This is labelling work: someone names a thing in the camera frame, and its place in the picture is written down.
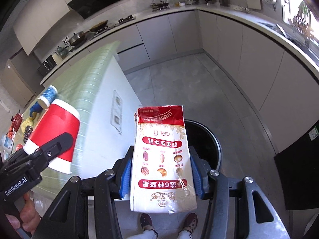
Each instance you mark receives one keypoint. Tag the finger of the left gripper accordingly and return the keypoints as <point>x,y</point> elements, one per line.
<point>48,154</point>

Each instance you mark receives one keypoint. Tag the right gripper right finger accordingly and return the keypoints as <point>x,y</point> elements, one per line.
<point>255,216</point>

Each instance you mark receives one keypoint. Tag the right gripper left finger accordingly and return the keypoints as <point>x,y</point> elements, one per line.
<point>67,216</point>

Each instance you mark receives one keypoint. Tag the red paper cup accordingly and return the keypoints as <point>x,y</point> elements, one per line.
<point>59,118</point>

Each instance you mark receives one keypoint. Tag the blue cloth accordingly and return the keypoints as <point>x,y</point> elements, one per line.
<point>35,109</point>

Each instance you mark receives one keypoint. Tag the blue white paper cup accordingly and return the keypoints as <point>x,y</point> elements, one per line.
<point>47,97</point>

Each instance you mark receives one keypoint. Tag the red white milk carton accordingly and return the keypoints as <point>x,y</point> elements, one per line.
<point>161,171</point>

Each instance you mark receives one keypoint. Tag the red plastic bag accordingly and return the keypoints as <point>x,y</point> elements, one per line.
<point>19,146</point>

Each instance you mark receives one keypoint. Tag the steel wool scrubber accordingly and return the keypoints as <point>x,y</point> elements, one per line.
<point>27,133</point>

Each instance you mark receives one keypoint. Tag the yellow towel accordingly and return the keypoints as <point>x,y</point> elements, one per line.
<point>27,125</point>

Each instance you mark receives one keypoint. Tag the person left hand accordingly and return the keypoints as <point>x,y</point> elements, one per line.
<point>29,216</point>

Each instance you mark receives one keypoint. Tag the person right shoe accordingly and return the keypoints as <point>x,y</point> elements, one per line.
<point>190,223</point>

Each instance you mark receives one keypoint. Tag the person shoe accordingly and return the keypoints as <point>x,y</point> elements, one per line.
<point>190,223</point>
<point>147,224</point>

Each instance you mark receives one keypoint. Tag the person left shoe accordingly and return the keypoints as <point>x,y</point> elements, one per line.
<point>147,224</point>

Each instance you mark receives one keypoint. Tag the black plastic bucket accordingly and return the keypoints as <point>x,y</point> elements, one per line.
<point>205,143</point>

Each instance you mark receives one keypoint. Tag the beige refrigerator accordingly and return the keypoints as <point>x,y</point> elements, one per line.
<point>21,78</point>

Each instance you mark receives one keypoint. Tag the black microwave oven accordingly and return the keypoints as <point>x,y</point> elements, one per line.
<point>46,66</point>

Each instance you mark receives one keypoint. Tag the white thermos jug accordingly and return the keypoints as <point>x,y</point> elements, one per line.
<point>57,58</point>

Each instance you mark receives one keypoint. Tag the black lidded wok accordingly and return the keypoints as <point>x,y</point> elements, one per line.
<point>77,38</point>

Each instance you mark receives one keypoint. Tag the frying pan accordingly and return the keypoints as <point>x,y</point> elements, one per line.
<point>98,26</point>

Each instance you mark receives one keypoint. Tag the gas stove top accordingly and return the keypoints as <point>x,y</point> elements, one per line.
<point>113,25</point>

